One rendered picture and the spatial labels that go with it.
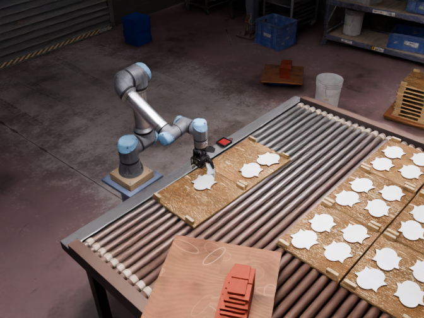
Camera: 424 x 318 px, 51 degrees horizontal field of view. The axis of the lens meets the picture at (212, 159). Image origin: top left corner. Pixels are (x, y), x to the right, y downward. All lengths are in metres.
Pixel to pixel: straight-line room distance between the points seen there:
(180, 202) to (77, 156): 2.32
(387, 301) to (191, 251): 0.88
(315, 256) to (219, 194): 0.65
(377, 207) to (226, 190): 0.82
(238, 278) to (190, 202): 0.79
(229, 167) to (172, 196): 0.42
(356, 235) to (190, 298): 0.91
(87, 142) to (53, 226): 1.23
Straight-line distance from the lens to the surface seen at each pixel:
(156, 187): 2.62
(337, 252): 2.25
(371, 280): 2.18
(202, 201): 2.46
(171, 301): 1.90
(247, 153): 2.83
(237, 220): 2.38
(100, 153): 4.61
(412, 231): 2.47
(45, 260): 3.65
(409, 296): 2.18
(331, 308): 2.08
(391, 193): 2.66
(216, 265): 2.01
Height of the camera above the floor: 2.57
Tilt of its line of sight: 36 degrees down
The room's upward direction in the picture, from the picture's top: 1 degrees counter-clockwise
